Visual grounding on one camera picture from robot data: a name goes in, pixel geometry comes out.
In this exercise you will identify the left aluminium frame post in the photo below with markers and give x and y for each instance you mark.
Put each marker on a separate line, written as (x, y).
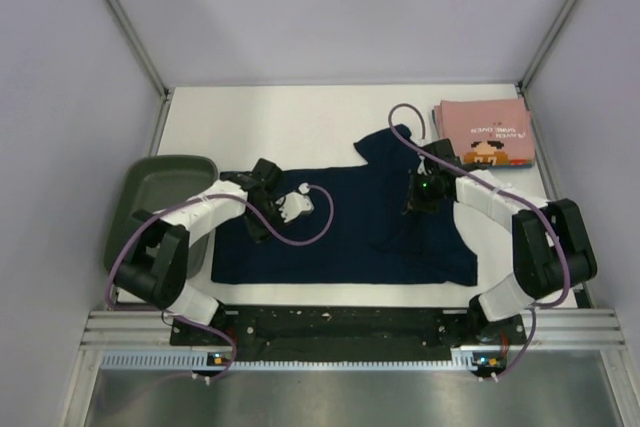
(137, 47)

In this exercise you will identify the navy blue t-shirt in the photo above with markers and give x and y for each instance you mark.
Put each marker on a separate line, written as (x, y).
(365, 234)

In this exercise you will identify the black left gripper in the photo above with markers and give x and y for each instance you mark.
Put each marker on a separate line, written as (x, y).
(255, 231)

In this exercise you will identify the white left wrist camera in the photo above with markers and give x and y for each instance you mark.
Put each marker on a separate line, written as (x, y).
(295, 204)

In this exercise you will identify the aluminium front frame rail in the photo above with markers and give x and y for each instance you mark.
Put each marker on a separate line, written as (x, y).
(557, 329)

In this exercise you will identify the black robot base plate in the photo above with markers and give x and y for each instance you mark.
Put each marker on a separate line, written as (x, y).
(337, 334)

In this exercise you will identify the dark green plastic bin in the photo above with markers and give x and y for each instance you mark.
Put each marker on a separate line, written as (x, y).
(153, 184)

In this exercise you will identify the aluminium frame post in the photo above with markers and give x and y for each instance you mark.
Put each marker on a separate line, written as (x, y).
(552, 35)
(137, 47)

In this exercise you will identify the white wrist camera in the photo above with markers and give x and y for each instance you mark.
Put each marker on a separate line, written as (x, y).
(295, 204)
(424, 167)

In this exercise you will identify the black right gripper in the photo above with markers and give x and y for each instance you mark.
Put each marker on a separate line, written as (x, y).
(414, 205)

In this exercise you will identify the light blue slotted cable duct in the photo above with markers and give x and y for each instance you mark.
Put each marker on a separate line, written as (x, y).
(212, 362)

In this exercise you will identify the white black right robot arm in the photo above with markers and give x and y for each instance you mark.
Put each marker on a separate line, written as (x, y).
(551, 249)

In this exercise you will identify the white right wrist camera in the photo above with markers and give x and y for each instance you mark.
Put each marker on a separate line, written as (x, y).
(424, 167)

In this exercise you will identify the right aluminium frame post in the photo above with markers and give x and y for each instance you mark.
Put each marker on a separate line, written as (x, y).
(552, 35)

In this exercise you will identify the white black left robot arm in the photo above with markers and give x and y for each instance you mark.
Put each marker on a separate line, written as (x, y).
(153, 262)

